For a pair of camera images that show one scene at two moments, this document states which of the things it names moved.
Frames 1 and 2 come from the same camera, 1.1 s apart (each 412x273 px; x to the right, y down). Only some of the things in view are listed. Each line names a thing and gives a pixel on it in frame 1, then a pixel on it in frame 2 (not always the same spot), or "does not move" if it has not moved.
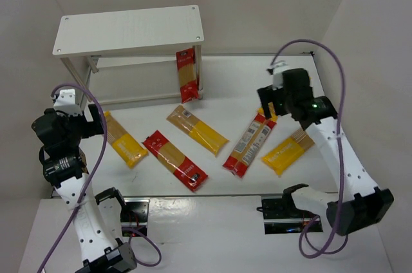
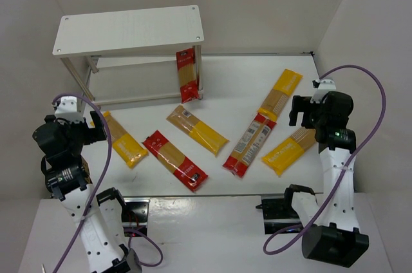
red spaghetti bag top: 188,80 does not move
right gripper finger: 266,96 -> 300,103
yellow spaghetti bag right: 280,157 does not move
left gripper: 95,118 does not move
